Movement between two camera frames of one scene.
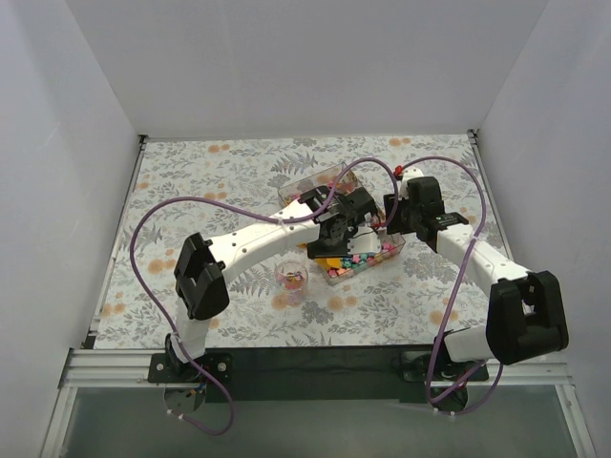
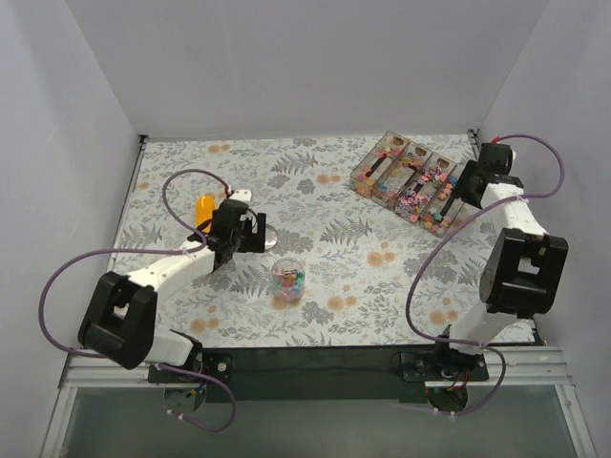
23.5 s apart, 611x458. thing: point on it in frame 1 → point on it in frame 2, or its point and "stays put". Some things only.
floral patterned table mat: (303, 241) stays put
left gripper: (331, 247) → (258, 233)
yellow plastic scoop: (327, 262) → (204, 205)
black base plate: (315, 375) stays put
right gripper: (394, 218) → (462, 186)
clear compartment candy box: (339, 268) → (412, 182)
